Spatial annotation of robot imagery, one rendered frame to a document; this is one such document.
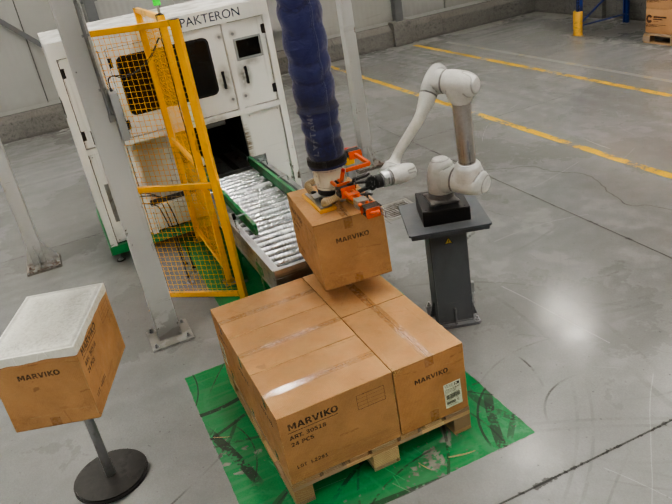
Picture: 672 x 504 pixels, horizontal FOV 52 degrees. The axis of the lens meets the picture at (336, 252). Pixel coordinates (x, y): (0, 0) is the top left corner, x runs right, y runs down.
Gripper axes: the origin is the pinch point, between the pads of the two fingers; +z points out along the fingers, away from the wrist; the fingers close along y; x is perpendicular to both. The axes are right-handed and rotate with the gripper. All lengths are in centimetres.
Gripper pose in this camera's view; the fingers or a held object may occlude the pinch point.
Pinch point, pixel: (347, 190)
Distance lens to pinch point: 370.4
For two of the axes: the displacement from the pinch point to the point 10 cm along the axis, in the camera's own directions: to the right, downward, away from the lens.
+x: -4.0, -3.4, 8.5
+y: 1.6, 8.9, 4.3
